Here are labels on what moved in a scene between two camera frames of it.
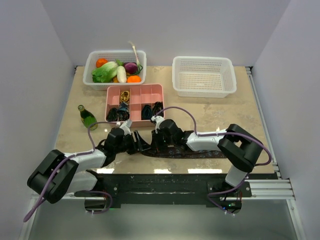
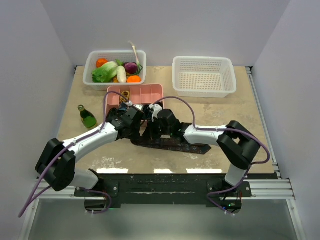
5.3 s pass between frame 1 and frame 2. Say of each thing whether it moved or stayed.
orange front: stayed
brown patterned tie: moved
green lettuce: stayed
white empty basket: stayed
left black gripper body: moved
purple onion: stayed
